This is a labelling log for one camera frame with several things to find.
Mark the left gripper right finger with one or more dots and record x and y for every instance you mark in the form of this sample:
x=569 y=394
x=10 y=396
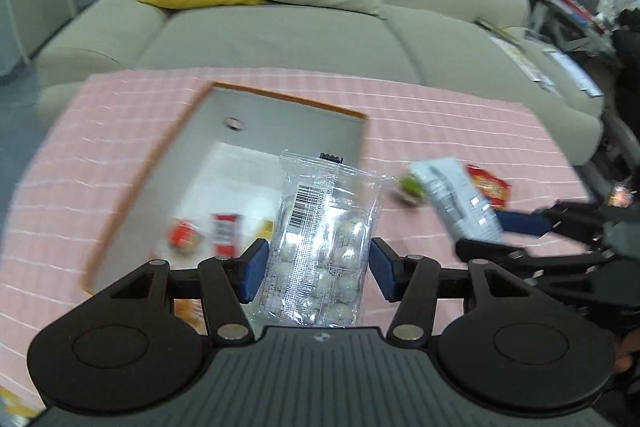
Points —
x=411 y=282

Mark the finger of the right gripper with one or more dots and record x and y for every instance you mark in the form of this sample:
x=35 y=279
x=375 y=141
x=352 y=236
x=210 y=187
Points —
x=532 y=224
x=471 y=249

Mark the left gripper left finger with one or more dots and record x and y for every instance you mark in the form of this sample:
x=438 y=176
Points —
x=227 y=285

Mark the red snack bag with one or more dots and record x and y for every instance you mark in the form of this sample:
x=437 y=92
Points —
x=496 y=190

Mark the white snack wrapper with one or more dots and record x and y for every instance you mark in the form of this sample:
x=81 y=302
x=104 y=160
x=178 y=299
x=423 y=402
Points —
x=463 y=210

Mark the green nut snack bag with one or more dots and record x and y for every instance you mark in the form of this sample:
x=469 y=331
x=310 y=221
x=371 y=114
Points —
x=410 y=190

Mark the clear bag of white balls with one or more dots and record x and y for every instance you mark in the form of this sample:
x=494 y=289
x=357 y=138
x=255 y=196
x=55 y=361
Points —
x=319 y=247

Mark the red white snack packet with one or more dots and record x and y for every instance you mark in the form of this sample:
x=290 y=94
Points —
x=226 y=238

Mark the small red snack packet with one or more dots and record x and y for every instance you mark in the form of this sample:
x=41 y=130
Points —
x=184 y=237

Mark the yellow snack packet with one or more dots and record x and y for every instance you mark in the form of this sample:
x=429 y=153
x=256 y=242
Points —
x=265 y=231

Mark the orange cardboard box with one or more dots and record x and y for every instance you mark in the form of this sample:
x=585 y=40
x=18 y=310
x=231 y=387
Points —
x=223 y=158

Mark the book on sofa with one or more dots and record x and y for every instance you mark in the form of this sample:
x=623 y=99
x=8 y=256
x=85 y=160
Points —
x=494 y=30

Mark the pink checkered tablecloth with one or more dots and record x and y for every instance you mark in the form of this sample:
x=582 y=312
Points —
x=87 y=166

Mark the beige sofa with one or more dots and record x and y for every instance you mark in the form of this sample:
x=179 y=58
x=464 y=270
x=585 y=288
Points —
x=429 y=42

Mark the cluttered side desk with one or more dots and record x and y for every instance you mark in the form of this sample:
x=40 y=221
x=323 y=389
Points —
x=576 y=26

